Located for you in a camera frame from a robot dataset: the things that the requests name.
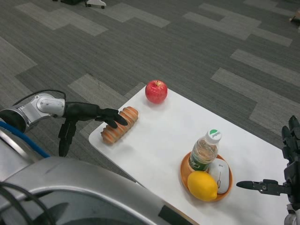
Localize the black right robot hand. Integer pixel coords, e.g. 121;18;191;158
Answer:
236;115;300;204

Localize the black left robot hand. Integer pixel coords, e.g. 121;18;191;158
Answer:
58;101;128;158

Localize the striped bread roll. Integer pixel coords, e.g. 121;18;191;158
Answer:
100;106;139;145

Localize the white computer mouse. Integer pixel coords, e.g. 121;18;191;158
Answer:
208;158;230;194

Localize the red apple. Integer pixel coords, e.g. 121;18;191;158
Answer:
145;79;168;104

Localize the yellow lemon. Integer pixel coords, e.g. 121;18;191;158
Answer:
187;171;218;202

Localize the clear water bottle white cap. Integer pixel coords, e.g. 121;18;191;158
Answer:
188;128;223;172

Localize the orange round plate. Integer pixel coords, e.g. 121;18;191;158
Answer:
180;151;233;202

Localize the wide white partition panel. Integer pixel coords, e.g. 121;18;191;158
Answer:
85;0;106;9

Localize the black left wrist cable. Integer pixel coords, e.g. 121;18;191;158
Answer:
13;89;67;105

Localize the blue cable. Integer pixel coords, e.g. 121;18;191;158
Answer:
0;120;51;158

